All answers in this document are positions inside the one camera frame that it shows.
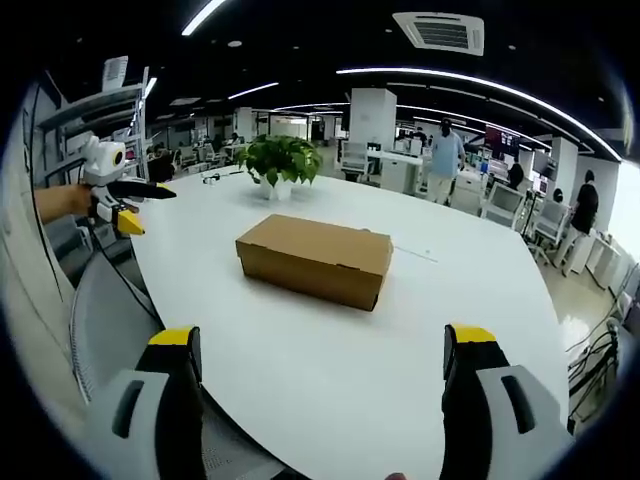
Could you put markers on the small device on table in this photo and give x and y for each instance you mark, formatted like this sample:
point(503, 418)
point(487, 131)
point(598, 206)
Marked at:
point(212, 177)

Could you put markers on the brown cardboard shoe box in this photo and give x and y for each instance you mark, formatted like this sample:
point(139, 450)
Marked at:
point(312, 252)

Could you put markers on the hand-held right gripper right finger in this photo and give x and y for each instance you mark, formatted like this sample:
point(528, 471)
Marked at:
point(480, 400)

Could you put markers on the metal storage shelf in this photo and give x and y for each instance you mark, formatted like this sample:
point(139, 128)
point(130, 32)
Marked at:
point(95, 125)

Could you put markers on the white office chair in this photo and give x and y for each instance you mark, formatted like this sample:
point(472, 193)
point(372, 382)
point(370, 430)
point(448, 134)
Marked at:
point(354, 157)
point(502, 202)
point(550, 225)

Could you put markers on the green potted plant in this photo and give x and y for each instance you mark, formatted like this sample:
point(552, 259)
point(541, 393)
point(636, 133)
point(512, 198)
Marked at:
point(280, 157)

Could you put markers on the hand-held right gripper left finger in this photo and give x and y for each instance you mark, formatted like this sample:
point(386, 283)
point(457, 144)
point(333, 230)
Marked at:
point(150, 400)

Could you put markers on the white square pillar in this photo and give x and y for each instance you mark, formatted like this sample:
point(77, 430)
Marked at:
point(372, 122)

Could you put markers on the ceiling air conditioner vent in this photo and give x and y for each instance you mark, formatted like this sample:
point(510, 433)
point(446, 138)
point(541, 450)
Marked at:
point(440, 31)

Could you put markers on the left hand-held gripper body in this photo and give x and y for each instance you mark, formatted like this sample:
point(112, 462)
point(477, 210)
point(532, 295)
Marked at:
point(102, 165)

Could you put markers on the white plant pot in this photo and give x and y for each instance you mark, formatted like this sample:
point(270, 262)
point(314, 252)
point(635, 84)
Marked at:
point(275, 190)

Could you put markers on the person's right hand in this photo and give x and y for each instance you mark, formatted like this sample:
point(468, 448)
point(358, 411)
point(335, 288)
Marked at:
point(398, 476)

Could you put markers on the grey mesh office chair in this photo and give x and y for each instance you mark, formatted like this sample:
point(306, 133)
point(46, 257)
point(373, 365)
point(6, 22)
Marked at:
point(112, 320)

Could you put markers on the person's left hand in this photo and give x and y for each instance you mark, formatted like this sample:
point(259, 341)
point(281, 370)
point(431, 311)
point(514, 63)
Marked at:
point(75, 199)

